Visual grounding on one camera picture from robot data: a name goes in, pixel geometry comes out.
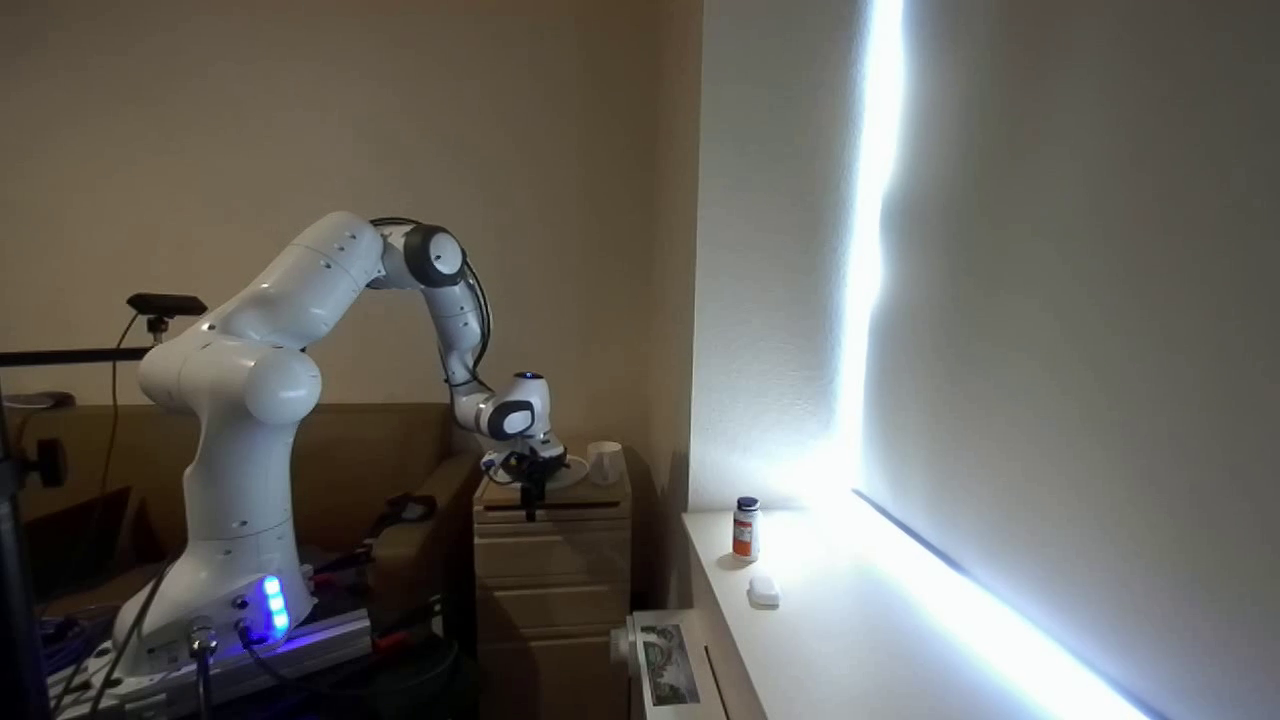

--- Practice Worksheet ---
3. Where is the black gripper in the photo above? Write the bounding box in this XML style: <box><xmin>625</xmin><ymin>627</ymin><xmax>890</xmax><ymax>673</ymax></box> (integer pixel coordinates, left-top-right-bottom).
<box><xmin>478</xmin><ymin>440</ymin><xmax>573</xmax><ymax>522</ymax></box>

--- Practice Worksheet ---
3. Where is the wooden nightstand drawer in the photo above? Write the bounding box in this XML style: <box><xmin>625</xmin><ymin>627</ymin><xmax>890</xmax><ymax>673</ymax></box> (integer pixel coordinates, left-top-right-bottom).
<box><xmin>471</xmin><ymin>509</ymin><xmax>634</xmax><ymax>593</ymax></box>

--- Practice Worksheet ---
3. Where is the light wooden nightstand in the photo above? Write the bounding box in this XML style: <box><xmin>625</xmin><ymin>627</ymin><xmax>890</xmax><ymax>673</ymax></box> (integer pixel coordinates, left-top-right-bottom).
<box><xmin>467</xmin><ymin>443</ymin><xmax>640</xmax><ymax>720</ymax></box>

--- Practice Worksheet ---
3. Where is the brown leather armchair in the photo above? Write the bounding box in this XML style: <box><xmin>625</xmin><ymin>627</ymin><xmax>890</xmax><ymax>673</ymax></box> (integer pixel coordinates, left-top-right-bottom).
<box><xmin>37</xmin><ymin>395</ymin><xmax>488</xmax><ymax>630</ymax></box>

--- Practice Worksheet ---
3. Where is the white storage bin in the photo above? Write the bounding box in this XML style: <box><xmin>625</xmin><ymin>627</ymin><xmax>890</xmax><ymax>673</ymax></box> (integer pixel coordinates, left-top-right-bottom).
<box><xmin>607</xmin><ymin>609</ymin><xmax>730</xmax><ymax>720</ymax></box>

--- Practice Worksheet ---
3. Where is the small red-capped bottle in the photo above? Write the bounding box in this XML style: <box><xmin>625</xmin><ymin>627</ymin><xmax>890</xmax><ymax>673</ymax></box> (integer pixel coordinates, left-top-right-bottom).
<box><xmin>728</xmin><ymin>491</ymin><xmax>765</xmax><ymax>564</ymax></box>

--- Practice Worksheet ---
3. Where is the black tripod stand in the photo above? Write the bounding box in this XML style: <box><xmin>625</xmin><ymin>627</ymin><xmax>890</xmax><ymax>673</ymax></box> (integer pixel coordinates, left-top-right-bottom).
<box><xmin>0</xmin><ymin>340</ymin><xmax>151</xmax><ymax>720</ymax></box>

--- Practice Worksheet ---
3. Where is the white window blind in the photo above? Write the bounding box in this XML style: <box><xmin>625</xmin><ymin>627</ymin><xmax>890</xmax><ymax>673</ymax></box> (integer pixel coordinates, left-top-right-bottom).
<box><xmin>850</xmin><ymin>0</ymin><xmax>1280</xmax><ymax>720</ymax></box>

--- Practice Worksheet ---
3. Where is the black camera on stand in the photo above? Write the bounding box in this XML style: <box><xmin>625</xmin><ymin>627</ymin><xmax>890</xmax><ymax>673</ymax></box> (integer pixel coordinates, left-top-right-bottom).
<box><xmin>125</xmin><ymin>287</ymin><xmax>212</xmax><ymax>345</ymax></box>

